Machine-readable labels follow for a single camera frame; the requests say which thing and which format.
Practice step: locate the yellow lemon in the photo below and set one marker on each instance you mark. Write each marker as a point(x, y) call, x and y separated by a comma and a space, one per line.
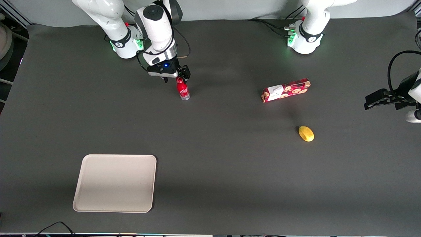
point(306, 134)

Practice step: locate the dark grey table mat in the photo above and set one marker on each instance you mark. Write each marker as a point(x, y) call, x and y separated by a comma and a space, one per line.
point(210, 171)

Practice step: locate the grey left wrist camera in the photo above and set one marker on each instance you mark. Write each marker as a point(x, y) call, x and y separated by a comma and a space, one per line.
point(413, 116)

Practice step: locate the aluminium frame profile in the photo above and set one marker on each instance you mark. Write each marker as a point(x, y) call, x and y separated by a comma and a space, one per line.
point(16, 14)

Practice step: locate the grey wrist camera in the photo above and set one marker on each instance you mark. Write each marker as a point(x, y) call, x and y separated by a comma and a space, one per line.
point(413, 116)
point(154, 61)

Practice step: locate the red coke bottle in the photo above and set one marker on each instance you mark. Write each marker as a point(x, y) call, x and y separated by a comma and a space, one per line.
point(183, 89)

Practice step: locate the red cookie box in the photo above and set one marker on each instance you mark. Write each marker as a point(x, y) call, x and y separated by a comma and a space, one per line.
point(289, 89)

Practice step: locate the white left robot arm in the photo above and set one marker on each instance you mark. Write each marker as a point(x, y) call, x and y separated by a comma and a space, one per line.
point(310, 29)

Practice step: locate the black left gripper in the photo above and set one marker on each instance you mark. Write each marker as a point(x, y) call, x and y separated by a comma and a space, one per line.
point(402, 86)

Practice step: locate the round grey background object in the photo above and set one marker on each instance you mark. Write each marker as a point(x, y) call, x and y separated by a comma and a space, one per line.
point(5, 42)

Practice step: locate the beige plastic tray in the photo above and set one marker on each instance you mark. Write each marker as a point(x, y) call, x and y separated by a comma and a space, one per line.
point(115, 184)

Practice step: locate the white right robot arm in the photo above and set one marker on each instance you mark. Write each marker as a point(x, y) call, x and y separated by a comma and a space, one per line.
point(158, 29)

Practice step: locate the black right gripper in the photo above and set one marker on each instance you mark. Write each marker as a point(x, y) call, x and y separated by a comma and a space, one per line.
point(183, 71)

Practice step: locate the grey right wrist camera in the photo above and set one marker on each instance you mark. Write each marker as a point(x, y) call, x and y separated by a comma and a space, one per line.
point(154, 61)

